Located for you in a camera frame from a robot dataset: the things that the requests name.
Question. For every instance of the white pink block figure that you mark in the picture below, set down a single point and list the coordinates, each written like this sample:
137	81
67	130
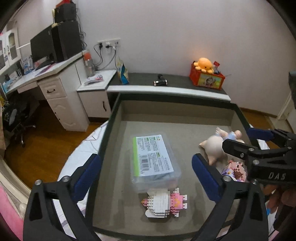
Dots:
160	203

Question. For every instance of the red storage box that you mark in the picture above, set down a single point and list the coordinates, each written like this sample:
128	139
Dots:
200	79

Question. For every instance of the white side cabinet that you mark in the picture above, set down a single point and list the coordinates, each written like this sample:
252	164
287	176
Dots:
93	94

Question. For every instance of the dark window bench shelf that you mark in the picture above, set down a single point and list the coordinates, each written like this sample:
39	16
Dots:
176	85

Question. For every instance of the black computer monitor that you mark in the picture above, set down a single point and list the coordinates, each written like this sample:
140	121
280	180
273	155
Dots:
42	48

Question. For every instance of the black speaker box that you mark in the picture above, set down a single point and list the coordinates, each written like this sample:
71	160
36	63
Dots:
65	12

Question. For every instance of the pink quilt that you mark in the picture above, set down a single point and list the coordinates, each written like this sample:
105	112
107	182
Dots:
13	220

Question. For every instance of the black cylinder gadget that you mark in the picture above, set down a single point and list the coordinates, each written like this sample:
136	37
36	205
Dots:
161	81

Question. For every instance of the white glass cabinet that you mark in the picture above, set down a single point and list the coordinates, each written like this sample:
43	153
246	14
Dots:
10	54

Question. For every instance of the orange octopus plush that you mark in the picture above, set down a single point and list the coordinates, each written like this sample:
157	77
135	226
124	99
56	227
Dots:
204	65

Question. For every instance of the baby doll figure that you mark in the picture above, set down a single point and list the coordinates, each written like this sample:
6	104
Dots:
213	145

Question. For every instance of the white desk with drawers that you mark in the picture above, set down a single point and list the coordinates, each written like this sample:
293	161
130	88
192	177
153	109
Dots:
59	84

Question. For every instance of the person's right hand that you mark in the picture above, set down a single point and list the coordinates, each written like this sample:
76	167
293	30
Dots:
279	195

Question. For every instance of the clear plastic box green label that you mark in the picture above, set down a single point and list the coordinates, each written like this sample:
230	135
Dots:
152	163

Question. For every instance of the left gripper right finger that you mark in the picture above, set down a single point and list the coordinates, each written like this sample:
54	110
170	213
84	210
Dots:
250	220

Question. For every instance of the pink storage box black rim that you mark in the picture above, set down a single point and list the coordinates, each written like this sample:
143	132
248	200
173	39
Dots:
113	207

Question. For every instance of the orange cap bottle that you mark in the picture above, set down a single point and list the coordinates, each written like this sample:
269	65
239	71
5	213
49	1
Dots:
90	68

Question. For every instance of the blue white snack bag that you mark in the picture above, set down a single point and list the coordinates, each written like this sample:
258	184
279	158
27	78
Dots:
122	72

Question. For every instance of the wall power strip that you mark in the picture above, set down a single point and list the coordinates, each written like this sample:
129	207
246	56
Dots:
112	42

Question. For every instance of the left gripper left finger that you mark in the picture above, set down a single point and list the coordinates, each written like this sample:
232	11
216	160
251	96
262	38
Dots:
41	220

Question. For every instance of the pink block toy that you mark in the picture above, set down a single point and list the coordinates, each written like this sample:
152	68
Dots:
236	171

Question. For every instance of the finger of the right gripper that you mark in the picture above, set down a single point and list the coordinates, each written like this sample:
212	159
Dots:
238	149
277	136

